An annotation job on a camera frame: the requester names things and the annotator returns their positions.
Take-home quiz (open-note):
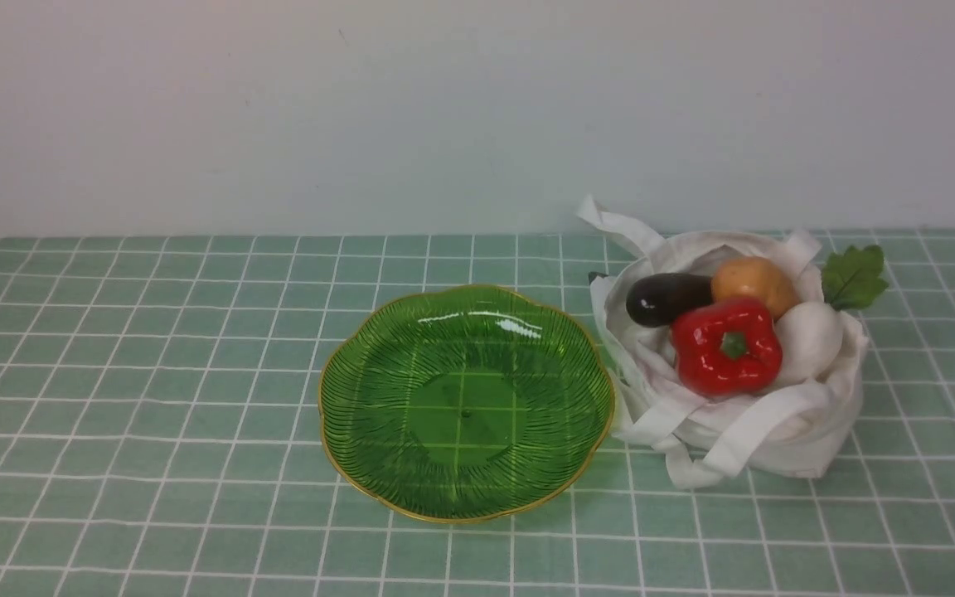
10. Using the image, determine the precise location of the dark purple eggplant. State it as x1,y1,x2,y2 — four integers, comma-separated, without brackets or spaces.
624,273,714,328

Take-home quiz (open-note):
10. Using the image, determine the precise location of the red bell pepper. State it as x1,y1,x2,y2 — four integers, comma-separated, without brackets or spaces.
671,296,783,401

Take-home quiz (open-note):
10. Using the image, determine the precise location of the green glass plate gold rim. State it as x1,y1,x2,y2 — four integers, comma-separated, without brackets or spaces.
318,284,615,524

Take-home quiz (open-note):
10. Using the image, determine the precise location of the white cloth bag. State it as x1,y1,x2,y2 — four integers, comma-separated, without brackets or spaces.
577,197,870,490

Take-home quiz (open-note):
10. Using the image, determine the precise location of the orange-brown potato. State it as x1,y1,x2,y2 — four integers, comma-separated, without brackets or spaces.
711,256,802,320

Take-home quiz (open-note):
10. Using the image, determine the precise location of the green checkered tablecloth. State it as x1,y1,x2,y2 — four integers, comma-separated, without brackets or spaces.
0,228,955,596

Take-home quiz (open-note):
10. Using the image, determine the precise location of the white radish with green leaves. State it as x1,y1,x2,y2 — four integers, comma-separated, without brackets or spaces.
773,245,890,388

